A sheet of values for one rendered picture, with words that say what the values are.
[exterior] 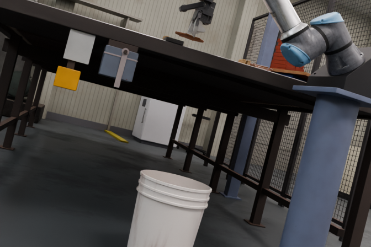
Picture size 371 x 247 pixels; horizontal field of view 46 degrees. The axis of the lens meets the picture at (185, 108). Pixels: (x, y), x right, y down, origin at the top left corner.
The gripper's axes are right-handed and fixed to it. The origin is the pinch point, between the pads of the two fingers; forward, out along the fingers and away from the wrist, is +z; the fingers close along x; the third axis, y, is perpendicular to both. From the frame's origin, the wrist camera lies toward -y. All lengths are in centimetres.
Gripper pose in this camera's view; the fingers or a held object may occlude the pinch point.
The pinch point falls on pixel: (189, 36)
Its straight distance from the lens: 217.0
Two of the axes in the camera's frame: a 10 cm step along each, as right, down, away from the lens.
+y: 9.1, 3.0, 2.8
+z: -3.1, 9.5, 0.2
